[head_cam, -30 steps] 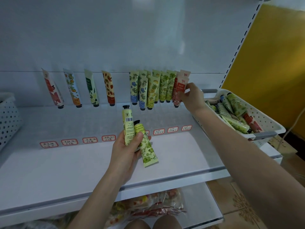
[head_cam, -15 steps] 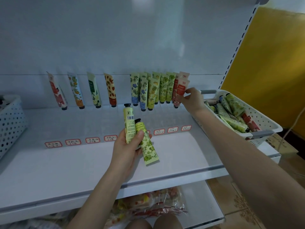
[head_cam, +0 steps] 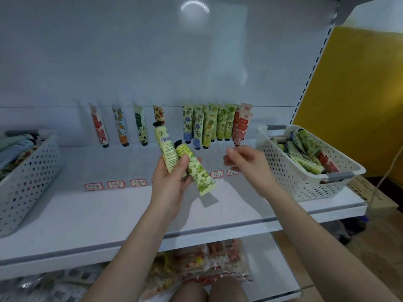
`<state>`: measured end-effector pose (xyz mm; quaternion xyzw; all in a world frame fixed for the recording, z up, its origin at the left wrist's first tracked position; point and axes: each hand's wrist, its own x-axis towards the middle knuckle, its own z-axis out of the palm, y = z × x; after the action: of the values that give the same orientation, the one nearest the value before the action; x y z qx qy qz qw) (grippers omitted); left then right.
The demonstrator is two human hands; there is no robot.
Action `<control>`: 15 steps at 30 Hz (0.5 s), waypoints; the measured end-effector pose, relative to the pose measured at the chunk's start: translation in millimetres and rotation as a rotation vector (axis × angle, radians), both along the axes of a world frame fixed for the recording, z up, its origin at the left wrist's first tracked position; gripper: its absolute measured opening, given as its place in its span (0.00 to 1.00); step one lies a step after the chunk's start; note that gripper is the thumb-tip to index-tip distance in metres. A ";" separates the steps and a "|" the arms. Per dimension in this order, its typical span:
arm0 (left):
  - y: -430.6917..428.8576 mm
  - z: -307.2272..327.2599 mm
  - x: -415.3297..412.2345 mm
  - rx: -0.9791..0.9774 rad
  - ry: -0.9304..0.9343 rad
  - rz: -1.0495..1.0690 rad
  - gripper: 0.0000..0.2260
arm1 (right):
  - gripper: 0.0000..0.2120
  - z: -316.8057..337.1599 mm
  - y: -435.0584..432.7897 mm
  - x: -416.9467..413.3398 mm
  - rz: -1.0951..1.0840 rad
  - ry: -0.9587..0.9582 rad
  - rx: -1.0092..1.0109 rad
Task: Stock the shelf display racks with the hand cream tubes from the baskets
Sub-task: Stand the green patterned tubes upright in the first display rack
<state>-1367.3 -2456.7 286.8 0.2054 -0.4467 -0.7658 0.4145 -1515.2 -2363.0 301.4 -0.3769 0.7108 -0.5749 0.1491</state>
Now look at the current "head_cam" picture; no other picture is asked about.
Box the person's left hand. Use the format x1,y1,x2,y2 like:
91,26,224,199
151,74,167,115
148,154,193,221

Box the person's right hand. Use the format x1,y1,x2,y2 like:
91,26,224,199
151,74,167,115
222,146,278,199

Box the light green floral hand cream tube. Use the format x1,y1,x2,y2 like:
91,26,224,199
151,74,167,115
174,140,217,198

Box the white perforated plastic basket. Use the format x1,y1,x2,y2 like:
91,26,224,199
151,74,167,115
0,129,60,238
257,124,366,202

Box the yellow-green white-label hand cream tube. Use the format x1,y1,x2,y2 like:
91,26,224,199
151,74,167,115
153,120,180,174

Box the red white hand cream tube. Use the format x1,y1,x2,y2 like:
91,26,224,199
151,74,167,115
237,102,254,146

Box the pile of green hand cream tubes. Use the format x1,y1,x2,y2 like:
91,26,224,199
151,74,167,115
274,129,341,175

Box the white metal shelf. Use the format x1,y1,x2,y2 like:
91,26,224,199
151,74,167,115
0,0,403,302

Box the row of hand cream tubes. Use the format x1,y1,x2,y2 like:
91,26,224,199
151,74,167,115
89,102,254,150

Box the person's left forearm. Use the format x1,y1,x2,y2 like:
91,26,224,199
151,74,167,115
82,207,183,302

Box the person's right forearm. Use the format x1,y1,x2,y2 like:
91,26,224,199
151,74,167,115
261,185,400,302

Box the person's left leg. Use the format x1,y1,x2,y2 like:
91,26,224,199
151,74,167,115
170,281,212,302

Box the person's leg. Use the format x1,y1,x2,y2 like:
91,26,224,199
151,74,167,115
170,281,212,302
211,276,249,302

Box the person's right leg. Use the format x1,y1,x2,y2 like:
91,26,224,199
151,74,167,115
211,276,249,302

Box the clear divider tray with labels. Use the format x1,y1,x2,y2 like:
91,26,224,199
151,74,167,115
84,168,240,191

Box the pile of snack packets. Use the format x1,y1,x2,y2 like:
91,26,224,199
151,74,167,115
0,239,253,302

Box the cluster of green bottles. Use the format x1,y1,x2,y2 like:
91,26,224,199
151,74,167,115
337,217,369,243

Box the small brown cardboard box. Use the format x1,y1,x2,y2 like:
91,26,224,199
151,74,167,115
346,176,399,218

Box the white hanging cable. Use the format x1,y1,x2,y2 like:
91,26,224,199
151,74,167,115
368,148,403,199

